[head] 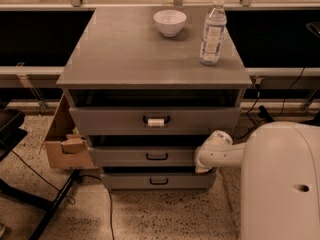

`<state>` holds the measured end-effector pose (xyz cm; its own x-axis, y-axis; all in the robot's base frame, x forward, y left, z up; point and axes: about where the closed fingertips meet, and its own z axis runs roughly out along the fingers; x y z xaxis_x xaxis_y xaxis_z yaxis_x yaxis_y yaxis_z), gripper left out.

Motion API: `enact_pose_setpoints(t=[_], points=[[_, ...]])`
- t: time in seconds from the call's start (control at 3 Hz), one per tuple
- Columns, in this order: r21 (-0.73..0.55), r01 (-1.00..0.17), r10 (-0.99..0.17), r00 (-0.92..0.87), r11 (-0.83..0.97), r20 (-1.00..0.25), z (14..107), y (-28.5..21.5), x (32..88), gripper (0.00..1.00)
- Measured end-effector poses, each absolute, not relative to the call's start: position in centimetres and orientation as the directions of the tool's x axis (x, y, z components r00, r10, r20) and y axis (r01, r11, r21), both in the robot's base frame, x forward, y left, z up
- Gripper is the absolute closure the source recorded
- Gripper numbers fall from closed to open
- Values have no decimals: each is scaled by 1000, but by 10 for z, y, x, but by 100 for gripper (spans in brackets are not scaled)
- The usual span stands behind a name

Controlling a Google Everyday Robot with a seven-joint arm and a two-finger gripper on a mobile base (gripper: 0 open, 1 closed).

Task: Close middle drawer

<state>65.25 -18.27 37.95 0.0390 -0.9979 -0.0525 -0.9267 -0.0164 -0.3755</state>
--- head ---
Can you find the grey drawer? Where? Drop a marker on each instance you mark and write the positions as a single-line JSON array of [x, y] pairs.
[[155, 178], [144, 150], [133, 120]]

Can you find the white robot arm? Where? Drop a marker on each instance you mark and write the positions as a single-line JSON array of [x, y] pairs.
[[280, 179]]

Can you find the grey bottom drawer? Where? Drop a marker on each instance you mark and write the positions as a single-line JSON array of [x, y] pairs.
[[155, 178]]

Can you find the grey drawer cabinet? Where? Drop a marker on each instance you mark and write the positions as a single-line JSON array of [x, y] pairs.
[[122, 60]]

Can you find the grey top drawer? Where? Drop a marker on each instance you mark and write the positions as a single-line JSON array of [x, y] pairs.
[[133, 120]]

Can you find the black metal stand leg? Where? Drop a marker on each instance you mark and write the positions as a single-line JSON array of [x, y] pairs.
[[264, 114]]

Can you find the clear plastic water bottle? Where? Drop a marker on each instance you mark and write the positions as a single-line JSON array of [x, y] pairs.
[[213, 31]]

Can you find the white ceramic bowl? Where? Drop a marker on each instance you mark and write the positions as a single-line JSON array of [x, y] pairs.
[[169, 22]]

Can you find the brown cardboard box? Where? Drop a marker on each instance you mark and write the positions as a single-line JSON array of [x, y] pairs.
[[65, 147]]

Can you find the black chair base left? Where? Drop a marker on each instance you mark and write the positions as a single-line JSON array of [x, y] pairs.
[[11, 134]]

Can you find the white tape on handle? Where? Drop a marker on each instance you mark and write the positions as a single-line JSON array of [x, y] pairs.
[[158, 122]]

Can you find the clear acrylic bracket left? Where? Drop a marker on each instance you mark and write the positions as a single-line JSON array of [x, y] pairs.
[[26, 83]]

